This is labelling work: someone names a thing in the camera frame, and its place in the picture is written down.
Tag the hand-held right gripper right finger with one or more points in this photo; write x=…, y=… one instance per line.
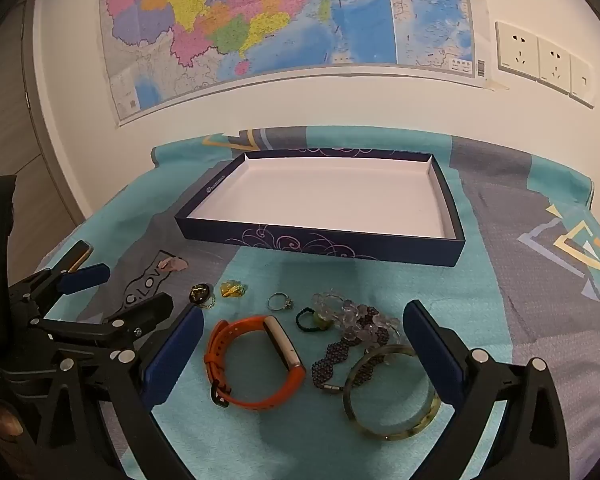
x=430, y=355

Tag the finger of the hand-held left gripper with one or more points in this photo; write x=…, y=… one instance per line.
x=150, y=310
x=90, y=276

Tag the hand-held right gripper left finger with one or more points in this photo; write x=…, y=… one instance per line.
x=172, y=355

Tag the orange smart band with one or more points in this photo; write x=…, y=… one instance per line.
x=215, y=350

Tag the green jade bangle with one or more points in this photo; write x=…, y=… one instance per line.
x=395, y=434

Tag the navy cardboard box tray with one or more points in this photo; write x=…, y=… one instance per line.
x=330, y=195

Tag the person's left hand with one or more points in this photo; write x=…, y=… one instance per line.
x=2, y=422

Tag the black gold-edged bar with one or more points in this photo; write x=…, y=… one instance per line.
x=79, y=254

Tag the yellow amber pendant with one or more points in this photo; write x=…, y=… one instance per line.
x=230, y=291

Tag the teal grey printed cloth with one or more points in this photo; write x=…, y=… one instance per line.
x=505, y=270

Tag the brown wooden door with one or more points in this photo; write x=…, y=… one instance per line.
x=10, y=110

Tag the beige tape piece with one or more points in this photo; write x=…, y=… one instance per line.
x=496, y=85

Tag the colourful wall map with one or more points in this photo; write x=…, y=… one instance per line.
x=280, y=10

